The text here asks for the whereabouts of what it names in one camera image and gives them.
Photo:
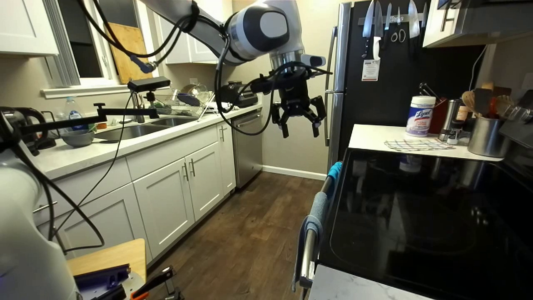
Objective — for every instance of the black kettle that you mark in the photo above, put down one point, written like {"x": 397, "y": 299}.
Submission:
{"x": 18, "y": 130}

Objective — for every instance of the white paper tag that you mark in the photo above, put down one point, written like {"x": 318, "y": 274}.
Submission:
{"x": 370, "y": 70}

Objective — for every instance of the stainless steel sink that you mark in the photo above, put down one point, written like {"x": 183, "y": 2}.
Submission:
{"x": 133, "y": 130}

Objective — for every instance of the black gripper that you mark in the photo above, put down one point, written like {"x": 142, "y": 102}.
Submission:
{"x": 295, "y": 92}

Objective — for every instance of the silver bottle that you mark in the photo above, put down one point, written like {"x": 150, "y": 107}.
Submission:
{"x": 450, "y": 114}

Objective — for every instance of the metal sink faucet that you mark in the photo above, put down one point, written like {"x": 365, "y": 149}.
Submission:
{"x": 137, "y": 109}

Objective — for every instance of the grey bowl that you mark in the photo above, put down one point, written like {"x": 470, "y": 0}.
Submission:
{"x": 77, "y": 137}

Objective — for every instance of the magnetic knife strip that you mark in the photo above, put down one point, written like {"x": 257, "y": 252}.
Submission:
{"x": 397, "y": 19}

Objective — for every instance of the black refrigerator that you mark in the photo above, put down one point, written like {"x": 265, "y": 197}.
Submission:
{"x": 388, "y": 94}

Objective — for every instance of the steel kitchen knife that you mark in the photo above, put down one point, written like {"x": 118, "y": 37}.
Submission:
{"x": 387, "y": 17}
{"x": 413, "y": 19}
{"x": 368, "y": 19}

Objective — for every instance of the white patterned mat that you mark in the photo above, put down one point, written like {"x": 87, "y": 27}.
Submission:
{"x": 418, "y": 145}

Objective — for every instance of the clear soap bottle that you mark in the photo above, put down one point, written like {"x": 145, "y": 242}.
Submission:
{"x": 73, "y": 110}

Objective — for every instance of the blue plastic object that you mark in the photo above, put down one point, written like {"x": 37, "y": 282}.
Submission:
{"x": 102, "y": 277}

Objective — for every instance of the black glass-top stove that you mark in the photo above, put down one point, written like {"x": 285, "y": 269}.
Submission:
{"x": 433, "y": 222}

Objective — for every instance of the black kitchen tool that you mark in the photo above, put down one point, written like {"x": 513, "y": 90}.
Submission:
{"x": 427, "y": 90}

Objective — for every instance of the turquoise towel with white stripe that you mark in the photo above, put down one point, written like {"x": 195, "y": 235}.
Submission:
{"x": 335, "y": 172}

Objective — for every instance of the metal utensil crock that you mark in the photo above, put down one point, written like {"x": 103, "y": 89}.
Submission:
{"x": 485, "y": 139}

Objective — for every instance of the white sink base cabinet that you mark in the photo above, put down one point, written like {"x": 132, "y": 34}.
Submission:
{"x": 167, "y": 200}

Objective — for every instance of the white upper cabinet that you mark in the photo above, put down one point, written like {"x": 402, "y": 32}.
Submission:
{"x": 472, "y": 22}
{"x": 27, "y": 27}
{"x": 193, "y": 52}

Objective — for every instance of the wooden spoon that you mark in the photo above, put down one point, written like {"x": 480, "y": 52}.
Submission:
{"x": 468, "y": 100}

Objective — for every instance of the black clamp with red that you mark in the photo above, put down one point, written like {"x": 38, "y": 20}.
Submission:
{"x": 155, "y": 280}

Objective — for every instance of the white cloth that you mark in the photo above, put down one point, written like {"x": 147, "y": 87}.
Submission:
{"x": 213, "y": 109}

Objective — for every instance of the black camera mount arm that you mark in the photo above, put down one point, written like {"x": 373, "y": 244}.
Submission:
{"x": 67, "y": 120}

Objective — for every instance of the light blue towel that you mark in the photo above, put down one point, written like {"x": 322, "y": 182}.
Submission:
{"x": 317, "y": 214}

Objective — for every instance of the white-framed kitchen window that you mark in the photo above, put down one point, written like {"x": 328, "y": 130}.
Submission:
{"x": 83, "y": 50}

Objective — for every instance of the stainless steel dishwasher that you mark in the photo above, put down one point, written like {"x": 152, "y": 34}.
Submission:
{"x": 247, "y": 152}

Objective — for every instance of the black spatula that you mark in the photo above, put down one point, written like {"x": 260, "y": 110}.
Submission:
{"x": 483, "y": 100}

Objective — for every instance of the wooden cutting board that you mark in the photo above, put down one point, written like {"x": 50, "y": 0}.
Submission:
{"x": 130, "y": 55}

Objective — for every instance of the white disinfecting wipes canister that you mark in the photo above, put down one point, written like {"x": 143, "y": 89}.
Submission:
{"x": 420, "y": 117}

